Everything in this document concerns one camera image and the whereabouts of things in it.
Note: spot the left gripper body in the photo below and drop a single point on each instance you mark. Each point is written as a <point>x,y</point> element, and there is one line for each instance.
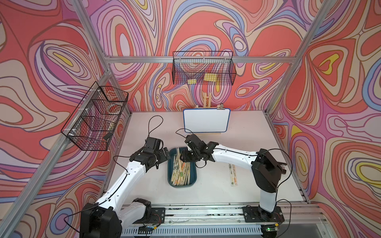
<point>159,156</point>

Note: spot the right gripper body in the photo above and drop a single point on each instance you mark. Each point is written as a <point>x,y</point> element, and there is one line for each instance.
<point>190,156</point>

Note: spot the teal storage box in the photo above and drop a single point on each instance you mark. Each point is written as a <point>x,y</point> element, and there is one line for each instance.
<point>180,174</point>

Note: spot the green label chopstick pack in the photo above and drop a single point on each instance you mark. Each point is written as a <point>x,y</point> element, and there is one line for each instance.
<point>231,172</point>

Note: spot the red print chopstick pack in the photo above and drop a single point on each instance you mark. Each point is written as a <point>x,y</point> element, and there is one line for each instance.
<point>235,175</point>

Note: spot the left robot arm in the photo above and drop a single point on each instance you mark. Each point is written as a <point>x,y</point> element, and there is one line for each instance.
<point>107,217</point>

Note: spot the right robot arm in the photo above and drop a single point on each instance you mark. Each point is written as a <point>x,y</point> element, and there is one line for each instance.
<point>266,170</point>

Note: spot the metal binder clip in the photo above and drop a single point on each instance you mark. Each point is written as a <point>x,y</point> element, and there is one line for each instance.
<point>220,107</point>

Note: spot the wooden easel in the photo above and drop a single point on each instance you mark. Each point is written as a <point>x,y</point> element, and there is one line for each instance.
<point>207,98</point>

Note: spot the yellow note large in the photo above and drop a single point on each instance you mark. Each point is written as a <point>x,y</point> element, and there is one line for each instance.
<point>210,77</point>

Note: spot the white board blue frame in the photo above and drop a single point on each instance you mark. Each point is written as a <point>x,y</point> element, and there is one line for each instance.
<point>206,120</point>

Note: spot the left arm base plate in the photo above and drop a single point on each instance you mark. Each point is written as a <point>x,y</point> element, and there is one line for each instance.
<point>154,216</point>

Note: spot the black wire basket left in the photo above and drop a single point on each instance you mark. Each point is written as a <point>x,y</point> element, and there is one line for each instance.
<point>93,123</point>

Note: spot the black wire basket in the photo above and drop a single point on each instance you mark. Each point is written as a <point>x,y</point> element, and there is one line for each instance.
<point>93,123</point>
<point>194,64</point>

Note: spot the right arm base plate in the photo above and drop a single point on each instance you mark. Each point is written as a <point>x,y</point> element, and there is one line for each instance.
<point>255,214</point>

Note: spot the black wire basket back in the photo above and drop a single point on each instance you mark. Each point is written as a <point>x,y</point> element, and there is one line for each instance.
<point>194,64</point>

